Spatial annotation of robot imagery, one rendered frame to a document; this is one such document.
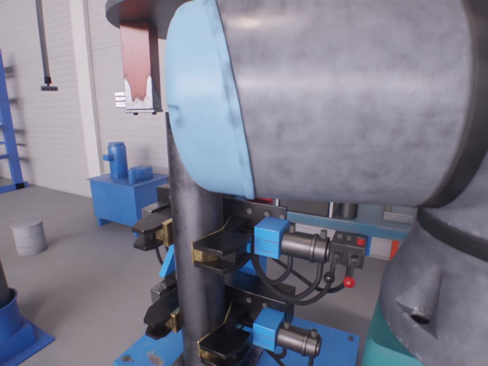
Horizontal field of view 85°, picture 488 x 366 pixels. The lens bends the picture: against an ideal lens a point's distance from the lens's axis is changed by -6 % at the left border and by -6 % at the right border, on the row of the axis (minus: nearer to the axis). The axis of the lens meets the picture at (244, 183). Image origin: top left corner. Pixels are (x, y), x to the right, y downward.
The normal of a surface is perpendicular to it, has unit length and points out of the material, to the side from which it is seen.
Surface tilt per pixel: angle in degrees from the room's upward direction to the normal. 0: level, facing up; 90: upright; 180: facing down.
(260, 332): 90
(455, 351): 70
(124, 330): 0
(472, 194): 135
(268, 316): 0
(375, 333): 0
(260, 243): 90
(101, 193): 90
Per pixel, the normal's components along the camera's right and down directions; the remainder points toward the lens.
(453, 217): -0.98, 0.06
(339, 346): 0.00, -0.97
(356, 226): -0.45, 0.23
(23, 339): 0.89, 0.11
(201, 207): 0.35, 0.24
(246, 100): -0.20, 0.23
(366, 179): -0.17, 0.76
